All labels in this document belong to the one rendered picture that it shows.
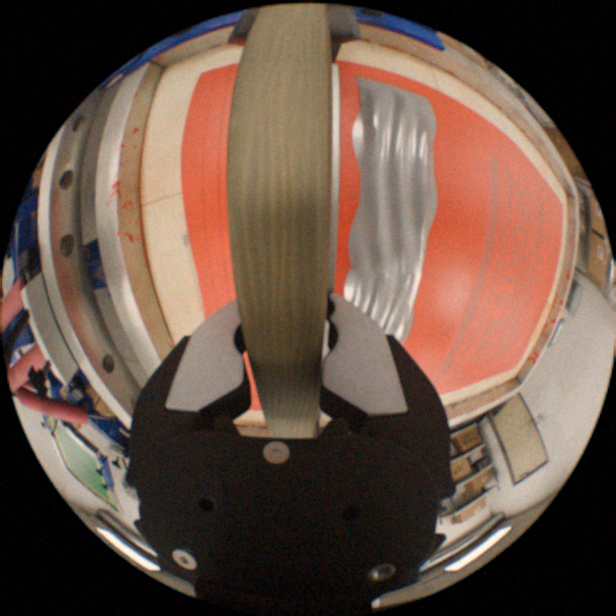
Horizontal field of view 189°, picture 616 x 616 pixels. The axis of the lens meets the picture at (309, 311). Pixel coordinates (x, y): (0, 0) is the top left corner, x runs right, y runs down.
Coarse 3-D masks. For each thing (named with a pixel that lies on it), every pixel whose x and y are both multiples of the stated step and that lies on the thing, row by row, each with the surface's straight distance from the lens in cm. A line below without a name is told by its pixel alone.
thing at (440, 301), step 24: (216, 288) 19; (336, 288) 18; (432, 288) 22; (456, 288) 24; (432, 312) 23; (456, 312) 26; (528, 312) 44; (408, 336) 24; (432, 336) 26; (528, 336) 53; (432, 360) 29; (504, 360) 48; (456, 384) 39
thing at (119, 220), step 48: (192, 48) 26; (432, 48) 26; (144, 96) 25; (96, 192) 22; (576, 192) 64; (144, 240) 22; (576, 240) 60; (144, 288) 21; (144, 336) 22; (240, 432) 36
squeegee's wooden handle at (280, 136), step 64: (256, 64) 8; (320, 64) 7; (256, 128) 6; (320, 128) 6; (256, 192) 6; (320, 192) 6; (256, 256) 6; (320, 256) 6; (256, 320) 7; (320, 320) 7; (256, 384) 9
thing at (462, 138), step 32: (352, 64) 22; (192, 96) 22; (224, 96) 20; (352, 96) 19; (448, 96) 26; (192, 128) 20; (224, 128) 18; (352, 128) 18; (448, 128) 23; (480, 128) 27; (192, 160) 19; (224, 160) 17; (352, 160) 17; (448, 160) 21; (480, 160) 25; (512, 160) 32; (192, 192) 18; (224, 192) 17; (352, 192) 17; (448, 192) 21; (480, 192) 24; (544, 192) 42; (192, 224) 18; (224, 224) 17; (448, 224) 21; (480, 224) 24; (224, 256) 18; (448, 256) 22; (544, 256) 43; (544, 288) 48
